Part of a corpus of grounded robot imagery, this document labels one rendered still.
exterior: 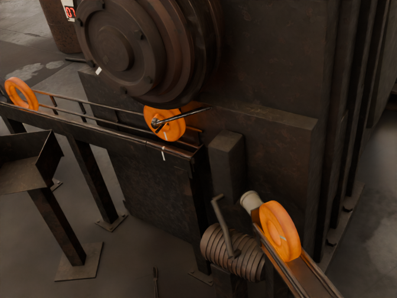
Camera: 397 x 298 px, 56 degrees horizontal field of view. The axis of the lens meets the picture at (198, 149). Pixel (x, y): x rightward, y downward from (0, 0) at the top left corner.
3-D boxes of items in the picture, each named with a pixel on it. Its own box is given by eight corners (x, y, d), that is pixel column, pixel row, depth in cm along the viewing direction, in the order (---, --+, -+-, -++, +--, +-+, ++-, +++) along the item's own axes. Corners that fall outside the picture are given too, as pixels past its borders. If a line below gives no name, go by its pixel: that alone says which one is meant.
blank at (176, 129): (143, 94, 127) (137, 99, 125) (179, 100, 118) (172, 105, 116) (156, 132, 136) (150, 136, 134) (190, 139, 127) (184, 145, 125)
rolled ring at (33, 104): (30, 120, 186) (35, 116, 188) (36, 103, 171) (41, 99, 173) (2, 92, 184) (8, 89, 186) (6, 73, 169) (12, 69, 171)
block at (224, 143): (229, 179, 135) (223, 125, 120) (249, 186, 131) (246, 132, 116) (214, 199, 129) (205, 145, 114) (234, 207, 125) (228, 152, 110)
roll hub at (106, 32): (185, 59, 93) (138, 103, 115) (109, -36, 89) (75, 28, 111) (171, 69, 90) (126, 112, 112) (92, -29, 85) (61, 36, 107)
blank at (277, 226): (280, 248, 106) (270, 253, 105) (263, 197, 105) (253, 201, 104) (308, 264, 91) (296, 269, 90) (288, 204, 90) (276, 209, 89)
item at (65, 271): (55, 246, 194) (-13, 136, 149) (105, 242, 192) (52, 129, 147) (43, 282, 178) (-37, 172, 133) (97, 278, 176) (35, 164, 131)
